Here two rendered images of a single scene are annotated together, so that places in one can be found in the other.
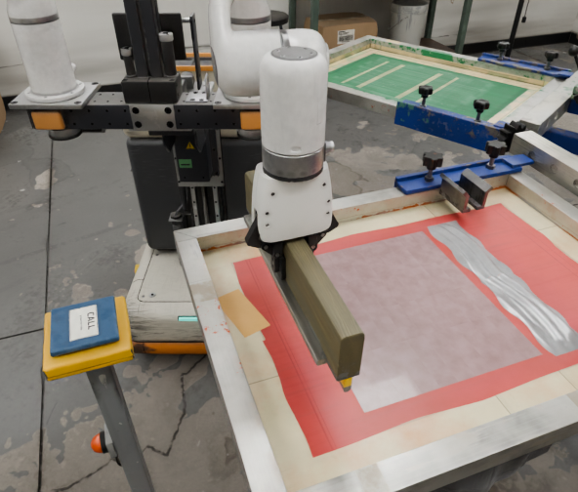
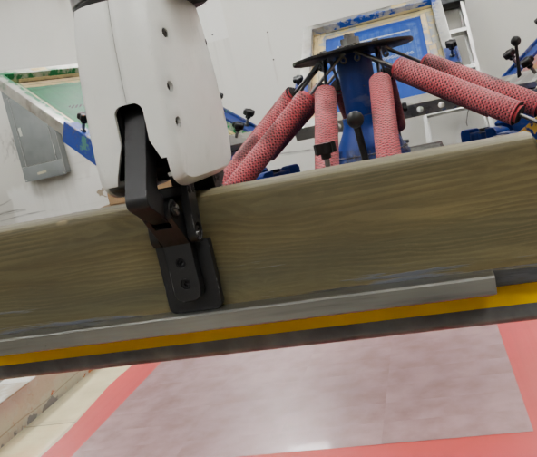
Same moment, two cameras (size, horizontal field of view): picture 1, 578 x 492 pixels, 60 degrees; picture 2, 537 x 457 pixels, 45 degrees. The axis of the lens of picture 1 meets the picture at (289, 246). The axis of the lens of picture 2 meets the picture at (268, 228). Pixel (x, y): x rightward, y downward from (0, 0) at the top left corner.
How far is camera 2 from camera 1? 56 cm
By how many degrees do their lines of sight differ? 58
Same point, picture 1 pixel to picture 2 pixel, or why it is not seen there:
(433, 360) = (448, 354)
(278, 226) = (191, 128)
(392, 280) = (253, 364)
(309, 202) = (207, 74)
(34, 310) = not seen: outside the picture
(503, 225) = not seen: hidden behind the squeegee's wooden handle
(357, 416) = not seen: outside the picture
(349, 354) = not seen: outside the picture
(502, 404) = not seen: outside the picture
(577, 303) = not seen: hidden behind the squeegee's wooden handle
